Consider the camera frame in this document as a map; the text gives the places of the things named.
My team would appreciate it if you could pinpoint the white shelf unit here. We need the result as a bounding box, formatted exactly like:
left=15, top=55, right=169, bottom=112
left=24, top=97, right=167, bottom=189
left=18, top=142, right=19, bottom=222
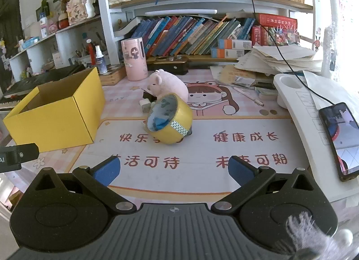
left=9, top=15, right=105, bottom=82

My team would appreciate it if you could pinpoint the black binder clip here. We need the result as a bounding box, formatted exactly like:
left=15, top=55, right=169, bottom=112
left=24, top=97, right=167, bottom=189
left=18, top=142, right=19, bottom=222
left=142, top=89, right=157, bottom=103

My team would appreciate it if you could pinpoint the pink cartoon desk mat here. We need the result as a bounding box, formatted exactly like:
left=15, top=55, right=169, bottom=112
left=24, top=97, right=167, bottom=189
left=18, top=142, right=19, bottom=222
left=5, top=68, right=312, bottom=203

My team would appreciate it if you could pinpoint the black keyboard piano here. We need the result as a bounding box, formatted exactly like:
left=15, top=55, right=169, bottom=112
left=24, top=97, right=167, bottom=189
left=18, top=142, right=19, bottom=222
left=1, top=65, right=85, bottom=112

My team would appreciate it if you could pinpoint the pink plush pig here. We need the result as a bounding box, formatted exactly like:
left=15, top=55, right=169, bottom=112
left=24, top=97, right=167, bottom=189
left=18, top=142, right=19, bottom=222
left=147, top=69, right=189, bottom=103

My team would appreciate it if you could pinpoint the red box of books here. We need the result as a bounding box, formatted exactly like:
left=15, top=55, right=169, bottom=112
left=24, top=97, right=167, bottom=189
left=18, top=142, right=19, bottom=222
left=251, top=13, right=300, bottom=46

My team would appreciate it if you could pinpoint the stack of loose papers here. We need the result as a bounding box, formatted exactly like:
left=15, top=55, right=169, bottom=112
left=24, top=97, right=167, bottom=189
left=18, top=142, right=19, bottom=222
left=210, top=44, right=322, bottom=88

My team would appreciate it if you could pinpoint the white spray bottle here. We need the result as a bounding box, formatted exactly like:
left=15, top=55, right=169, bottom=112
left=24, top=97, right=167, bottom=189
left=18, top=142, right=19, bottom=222
left=96, top=45, right=108, bottom=75

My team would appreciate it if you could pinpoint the black brown ukulele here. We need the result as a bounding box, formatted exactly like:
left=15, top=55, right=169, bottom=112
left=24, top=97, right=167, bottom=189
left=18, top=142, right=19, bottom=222
left=147, top=55, right=237, bottom=75

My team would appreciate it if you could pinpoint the orange white box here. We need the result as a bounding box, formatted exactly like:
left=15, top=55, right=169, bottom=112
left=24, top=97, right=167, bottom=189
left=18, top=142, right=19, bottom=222
left=210, top=39, right=252, bottom=59

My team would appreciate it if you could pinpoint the white power adapter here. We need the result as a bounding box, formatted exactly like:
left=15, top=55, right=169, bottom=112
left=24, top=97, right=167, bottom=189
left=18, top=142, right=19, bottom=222
left=139, top=98, right=152, bottom=113

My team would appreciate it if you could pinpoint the wooden chessboard box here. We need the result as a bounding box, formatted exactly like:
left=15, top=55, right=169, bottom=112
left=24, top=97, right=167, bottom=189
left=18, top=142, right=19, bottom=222
left=99, top=65, right=127, bottom=86

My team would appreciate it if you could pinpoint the white lap desk tray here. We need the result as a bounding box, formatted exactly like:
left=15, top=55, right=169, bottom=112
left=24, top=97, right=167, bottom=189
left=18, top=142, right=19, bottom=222
left=274, top=74, right=358, bottom=202

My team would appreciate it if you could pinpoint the yellow tape roll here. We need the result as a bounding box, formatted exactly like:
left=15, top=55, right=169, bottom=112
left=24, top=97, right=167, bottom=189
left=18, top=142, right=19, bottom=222
left=145, top=93, right=193, bottom=144

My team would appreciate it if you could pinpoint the row of books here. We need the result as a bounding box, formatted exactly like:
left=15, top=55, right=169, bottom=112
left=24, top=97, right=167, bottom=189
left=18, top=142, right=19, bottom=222
left=131, top=15, right=256, bottom=57

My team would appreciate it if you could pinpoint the pink cylindrical container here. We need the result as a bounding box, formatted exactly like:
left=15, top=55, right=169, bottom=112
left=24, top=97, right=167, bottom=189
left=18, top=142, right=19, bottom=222
left=121, top=37, right=148, bottom=81

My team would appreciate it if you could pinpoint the white pen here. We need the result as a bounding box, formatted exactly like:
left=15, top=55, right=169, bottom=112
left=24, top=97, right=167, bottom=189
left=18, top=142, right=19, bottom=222
left=220, top=84, right=265, bottom=107

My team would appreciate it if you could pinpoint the black charging cable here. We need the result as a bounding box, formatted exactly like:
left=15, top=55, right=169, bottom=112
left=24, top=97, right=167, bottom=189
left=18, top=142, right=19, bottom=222
left=234, top=0, right=336, bottom=106

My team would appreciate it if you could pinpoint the black smartphone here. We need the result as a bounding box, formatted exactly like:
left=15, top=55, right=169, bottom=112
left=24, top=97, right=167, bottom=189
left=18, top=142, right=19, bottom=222
left=318, top=103, right=359, bottom=182

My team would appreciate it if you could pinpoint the red bottle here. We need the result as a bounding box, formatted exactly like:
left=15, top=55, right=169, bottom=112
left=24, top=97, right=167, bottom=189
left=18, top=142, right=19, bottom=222
left=86, top=39, right=96, bottom=65

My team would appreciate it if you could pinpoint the yellow cardboard box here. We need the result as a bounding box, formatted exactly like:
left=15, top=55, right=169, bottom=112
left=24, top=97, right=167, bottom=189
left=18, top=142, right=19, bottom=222
left=3, top=68, right=105, bottom=152

